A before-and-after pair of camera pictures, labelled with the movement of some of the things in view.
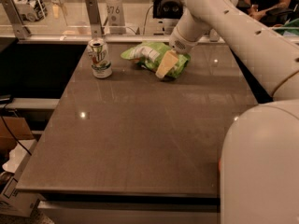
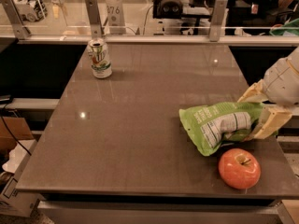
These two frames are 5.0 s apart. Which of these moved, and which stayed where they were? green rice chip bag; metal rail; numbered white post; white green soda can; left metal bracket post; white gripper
Moved: green rice chip bag; white gripper
Stayed: metal rail; numbered white post; white green soda can; left metal bracket post
